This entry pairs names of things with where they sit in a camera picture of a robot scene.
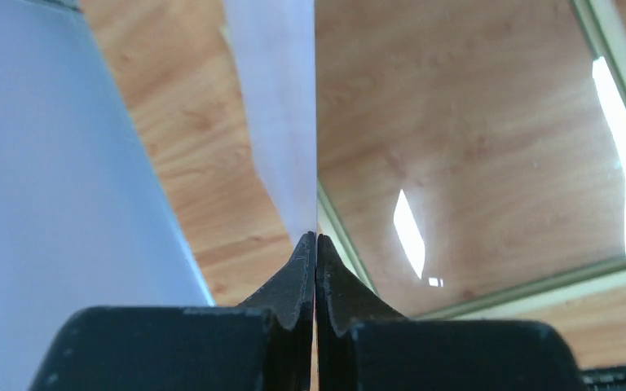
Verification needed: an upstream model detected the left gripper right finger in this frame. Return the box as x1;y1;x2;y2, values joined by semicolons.
315;235;584;390

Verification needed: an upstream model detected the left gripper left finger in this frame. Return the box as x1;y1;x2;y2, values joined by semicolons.
30;233;315;390

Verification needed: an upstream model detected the autumn forest photo board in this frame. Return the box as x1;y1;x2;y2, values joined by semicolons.
223;0;317;243

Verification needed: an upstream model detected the clear acrylic sheet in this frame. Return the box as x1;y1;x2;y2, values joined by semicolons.
315;0;626;319

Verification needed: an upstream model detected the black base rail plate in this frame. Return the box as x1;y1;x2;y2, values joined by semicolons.
581;365;626;391

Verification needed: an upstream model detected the wooden picture frame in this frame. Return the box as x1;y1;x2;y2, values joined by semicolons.
315;0;626;322

